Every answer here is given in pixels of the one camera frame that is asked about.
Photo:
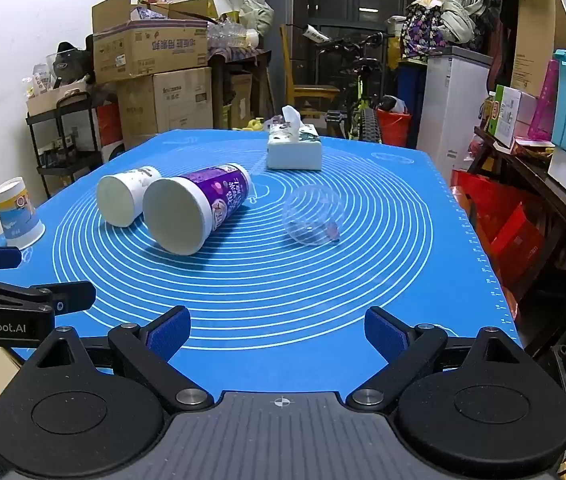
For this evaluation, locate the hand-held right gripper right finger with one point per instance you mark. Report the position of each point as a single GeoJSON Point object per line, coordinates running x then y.
{"type": "Point", "coordinates": [387, 335]}

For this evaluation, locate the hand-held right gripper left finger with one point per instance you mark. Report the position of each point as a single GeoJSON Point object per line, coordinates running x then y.
{"type": "Point", "coordinates": [169, 334]}

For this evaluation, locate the yellow and blue paper cup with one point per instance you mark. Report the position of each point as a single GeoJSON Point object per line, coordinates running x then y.
{"type": "Point", "coordinates": [15, 216]}

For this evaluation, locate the white paper cup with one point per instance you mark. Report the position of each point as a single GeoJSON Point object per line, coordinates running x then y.
{"type": "Point", "coordinates": [119, 200]}

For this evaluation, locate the clear plastic cup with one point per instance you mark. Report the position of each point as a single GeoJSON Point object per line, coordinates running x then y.
{"type": "Point", "coordinates": [313, 216]}

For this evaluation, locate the purple paper cup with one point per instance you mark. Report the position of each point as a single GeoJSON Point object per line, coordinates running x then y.
{"type": "Point", "coordinates": [225, 192]}

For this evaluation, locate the blue silicone mat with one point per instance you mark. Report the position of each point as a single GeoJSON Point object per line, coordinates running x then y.
{"type": "Point", "coordinates": [273, 300]}

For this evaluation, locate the black metal rack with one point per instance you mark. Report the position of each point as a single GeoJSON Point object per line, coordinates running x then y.
{"type": "Point", "coordinates": [63, 157]}

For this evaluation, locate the red bags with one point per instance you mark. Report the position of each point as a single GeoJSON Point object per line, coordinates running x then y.
{"type": "Point", "coordinates": [493, 210]}

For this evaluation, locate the small cardboard box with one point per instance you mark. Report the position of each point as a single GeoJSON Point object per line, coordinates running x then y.
{"type": "Point", "coordinates": [50, 97]}

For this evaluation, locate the white tissue box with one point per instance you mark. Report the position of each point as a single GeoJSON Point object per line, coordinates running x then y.
{"type": "Point", "coordinates": [295, 156]}

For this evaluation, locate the black bag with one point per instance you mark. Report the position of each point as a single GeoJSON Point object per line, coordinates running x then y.
{"type": "Point", "coordinates": [70, 65]}

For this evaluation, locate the red bucket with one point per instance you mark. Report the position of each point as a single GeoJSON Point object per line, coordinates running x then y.
{"type": "Point", "coordinates": [394, 127]}

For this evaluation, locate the large brown cardboard box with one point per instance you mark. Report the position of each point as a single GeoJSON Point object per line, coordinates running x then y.
{"type": "Point", "coordinates": [168, 105]}

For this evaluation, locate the dark wooden side table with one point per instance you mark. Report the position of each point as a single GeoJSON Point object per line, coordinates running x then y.
{"type": "Point", "coordinates": [558, 205]}

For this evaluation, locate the yellow toy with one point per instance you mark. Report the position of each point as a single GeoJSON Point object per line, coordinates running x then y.
{"type": "Point", "coordinates": [253, 125]}

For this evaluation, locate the white chest freezer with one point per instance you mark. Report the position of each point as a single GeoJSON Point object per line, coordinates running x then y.
{"type": "Point", "coordinates": [450, 105]}

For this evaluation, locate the green and white carton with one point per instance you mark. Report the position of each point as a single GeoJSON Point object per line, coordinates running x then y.
{"type": "Point", "coordinates": [508, 115]}

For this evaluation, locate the black bicycle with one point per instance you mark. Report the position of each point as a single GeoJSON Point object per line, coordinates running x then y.
{"type": "Point", "coordinates": [358, 85]}

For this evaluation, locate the wooden chair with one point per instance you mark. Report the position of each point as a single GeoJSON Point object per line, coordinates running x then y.
{"type": "Point", "coordinates": [308, 94]}

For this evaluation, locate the open printed cardboard box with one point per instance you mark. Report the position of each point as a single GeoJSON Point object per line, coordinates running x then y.
{"type": "Point", "coordinates": [148, 47]}

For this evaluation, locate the pink transparent container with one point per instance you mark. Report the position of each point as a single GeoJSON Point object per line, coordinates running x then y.
{"type": "Point", "coordinates": [545, 110]}

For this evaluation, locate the floral bag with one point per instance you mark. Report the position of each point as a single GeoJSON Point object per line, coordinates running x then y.
{"type": "Point", "coordinates": [420, 30]}

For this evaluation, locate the pile of clear plastic bottles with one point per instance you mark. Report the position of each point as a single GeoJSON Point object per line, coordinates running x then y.
{"type": "Point", "coordinates": [228, 32]}

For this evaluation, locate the tall brown cardboard box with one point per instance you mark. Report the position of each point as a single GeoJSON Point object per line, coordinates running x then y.
{"type": "Point", "coordinates": [533, 40]}

